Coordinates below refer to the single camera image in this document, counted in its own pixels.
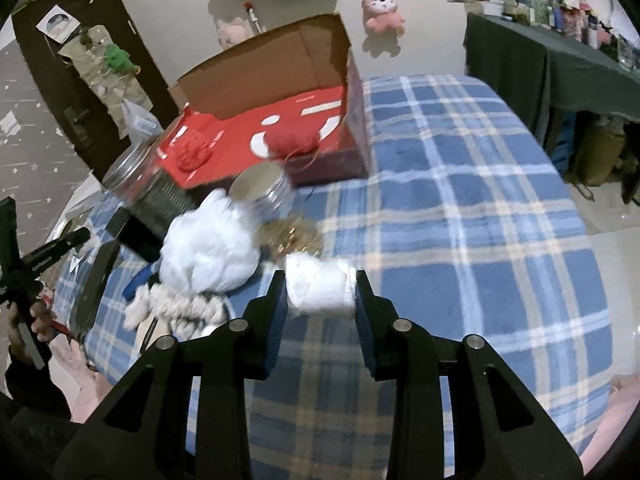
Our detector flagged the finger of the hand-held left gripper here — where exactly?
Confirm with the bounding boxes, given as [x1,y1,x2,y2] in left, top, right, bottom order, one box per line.
[20,227,92,281]

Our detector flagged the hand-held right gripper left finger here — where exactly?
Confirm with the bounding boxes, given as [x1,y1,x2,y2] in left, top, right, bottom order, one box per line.
[52,269,291,480]

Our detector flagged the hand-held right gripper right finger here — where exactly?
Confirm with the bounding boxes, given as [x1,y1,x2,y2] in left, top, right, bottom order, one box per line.
[352,270,583,480]

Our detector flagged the white cloth roll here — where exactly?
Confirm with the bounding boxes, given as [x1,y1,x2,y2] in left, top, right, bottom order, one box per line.
[284,252,357,320]

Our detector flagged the blue tube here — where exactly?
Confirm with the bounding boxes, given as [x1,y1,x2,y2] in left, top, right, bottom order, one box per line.
[122,267,161,303]

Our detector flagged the cardboard box with red inside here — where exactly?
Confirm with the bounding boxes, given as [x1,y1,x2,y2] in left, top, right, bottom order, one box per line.
[159,12,373,191]

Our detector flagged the person's left hand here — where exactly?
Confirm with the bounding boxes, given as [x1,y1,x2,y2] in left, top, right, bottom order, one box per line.
[7,297,57,361]

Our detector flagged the black patterned box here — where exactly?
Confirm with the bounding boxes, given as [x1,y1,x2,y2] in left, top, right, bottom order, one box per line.
[106,207,166,263]

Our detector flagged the white bath loofah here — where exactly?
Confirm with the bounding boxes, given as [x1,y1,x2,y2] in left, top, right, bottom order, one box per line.
[159,189,261,295]

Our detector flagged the large jar with silver lid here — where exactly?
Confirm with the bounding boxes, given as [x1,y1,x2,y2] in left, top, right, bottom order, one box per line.
[101,136,198,241]

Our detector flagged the small jar with silver lid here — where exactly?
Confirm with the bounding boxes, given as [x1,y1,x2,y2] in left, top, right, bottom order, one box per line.
[229,162,296,223]

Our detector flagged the blue plaid blanket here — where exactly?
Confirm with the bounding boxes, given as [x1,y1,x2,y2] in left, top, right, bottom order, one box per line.
[52,74,615,480]

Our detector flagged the clear plastic bag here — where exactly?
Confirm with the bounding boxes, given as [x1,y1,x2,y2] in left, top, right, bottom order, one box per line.
[120,100,161,138]

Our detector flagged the camouflage hanging cloth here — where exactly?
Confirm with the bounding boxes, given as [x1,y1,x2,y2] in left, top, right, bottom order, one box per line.
[59,25,153,138]

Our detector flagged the red mesh sponge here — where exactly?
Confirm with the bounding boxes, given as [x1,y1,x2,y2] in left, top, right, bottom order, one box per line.
[170,127,213,173]

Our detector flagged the dark brown door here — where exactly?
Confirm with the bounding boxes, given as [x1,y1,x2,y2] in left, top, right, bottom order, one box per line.
[11,0,181,161]

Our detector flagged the red yarn ball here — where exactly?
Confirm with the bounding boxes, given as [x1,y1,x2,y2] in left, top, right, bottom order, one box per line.
[267,112,326,161]

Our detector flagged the green plush toy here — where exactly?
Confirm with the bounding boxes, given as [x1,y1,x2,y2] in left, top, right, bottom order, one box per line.
[102,42,141,76]

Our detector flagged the door poster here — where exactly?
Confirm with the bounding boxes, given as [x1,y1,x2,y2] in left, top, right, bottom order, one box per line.
[36,4,80,41]

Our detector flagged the pink bed sheet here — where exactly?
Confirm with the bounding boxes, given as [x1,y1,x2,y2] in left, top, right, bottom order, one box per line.
[50,342,640,471]

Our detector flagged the pale pink plush toy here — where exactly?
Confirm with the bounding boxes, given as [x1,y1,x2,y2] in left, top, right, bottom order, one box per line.
[215,15,256,51]

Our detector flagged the olive green bag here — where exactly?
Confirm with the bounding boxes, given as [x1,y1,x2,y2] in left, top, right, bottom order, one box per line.
[575,120,628,186]

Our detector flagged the table with green cloth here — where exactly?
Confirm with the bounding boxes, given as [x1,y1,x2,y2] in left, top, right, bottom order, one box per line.
[462,11,640,126]

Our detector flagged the stick with red tip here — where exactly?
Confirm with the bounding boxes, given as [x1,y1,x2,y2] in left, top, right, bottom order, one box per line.
[243,2,266,33]

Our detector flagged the row of bottles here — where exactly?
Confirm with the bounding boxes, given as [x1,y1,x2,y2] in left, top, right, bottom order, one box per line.
[495,0,640,68]

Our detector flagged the white braided rope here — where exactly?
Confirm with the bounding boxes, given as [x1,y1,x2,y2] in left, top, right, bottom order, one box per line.
[122,282,231,333]

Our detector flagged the pink plush keychain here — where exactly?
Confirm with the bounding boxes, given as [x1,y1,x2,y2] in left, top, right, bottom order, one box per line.
[361,0,407,37]

